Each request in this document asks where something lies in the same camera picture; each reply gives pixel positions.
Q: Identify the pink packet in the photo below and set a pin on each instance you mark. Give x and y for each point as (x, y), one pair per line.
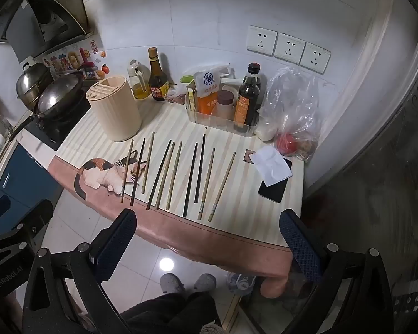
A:
(177, 97)

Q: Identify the clear plastic organizer tray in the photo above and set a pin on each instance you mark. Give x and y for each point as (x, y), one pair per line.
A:
(209, 120)

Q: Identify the cat print striped tablecloth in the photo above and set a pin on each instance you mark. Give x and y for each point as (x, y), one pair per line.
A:
(181, 229)

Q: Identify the person's black trousers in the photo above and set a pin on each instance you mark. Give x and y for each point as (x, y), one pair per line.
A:
(174, 313)

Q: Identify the colourful wall stickers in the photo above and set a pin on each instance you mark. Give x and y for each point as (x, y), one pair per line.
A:
(69, 59)

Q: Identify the grey slipper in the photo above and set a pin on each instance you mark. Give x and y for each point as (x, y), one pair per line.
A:
(205, 281)
(172, 283)

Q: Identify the jar with brown lid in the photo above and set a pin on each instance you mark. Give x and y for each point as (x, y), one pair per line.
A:
(225, 102)

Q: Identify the oil dispenser bottle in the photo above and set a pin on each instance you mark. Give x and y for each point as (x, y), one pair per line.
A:
(139, 83)

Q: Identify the white wall socket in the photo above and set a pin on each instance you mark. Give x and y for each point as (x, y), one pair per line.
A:
(261, 40)
(289, 48)
(315, 58)

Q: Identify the red tomato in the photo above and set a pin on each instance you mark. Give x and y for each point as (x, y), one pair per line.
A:
(286, 144)

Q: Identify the small brown card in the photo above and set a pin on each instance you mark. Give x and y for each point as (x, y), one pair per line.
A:
(249, 155)

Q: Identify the black smartphone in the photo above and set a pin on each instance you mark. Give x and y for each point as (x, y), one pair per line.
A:
(273, 193)

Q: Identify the steel pot with lid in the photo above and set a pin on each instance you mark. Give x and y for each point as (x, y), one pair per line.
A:
(33, 83)

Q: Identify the green capped item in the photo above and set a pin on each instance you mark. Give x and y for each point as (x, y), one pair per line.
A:
(186, 79)

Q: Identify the steel wok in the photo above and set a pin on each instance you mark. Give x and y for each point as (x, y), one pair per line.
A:
(59, 94)

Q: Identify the white tissue paper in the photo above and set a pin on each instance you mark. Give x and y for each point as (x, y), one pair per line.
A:
(271, 163)

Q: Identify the blue cabinet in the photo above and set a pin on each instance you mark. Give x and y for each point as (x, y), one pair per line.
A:
(21, 177)

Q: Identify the clear plastic bag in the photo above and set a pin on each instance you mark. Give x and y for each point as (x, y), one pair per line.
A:
(292, 104)

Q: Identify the beige cylindrical utensil holder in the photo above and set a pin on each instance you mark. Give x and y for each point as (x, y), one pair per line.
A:
(115, 111)

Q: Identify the black induction cooker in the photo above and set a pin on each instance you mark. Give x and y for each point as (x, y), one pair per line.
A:
(56, 128)

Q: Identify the yellow box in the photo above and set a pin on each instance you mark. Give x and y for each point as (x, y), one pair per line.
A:
(191, 97)

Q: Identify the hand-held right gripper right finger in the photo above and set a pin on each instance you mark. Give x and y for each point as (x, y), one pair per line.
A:
(299, 243)

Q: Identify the soy sauce bottle tan cap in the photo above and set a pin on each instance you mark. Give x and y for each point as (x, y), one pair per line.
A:
(157, 83)

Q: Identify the orange and white seasoning bag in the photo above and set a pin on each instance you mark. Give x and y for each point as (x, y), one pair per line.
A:
(207, 94)

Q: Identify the white powder bag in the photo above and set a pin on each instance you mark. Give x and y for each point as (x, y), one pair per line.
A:
(266, 130)

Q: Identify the range hood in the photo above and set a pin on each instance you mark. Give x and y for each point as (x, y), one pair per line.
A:
(24, 24)

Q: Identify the set of chopsticks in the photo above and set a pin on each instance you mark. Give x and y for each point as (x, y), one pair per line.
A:
(176, 177)

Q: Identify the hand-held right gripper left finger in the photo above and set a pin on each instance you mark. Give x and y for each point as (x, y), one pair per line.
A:
(115, 241)

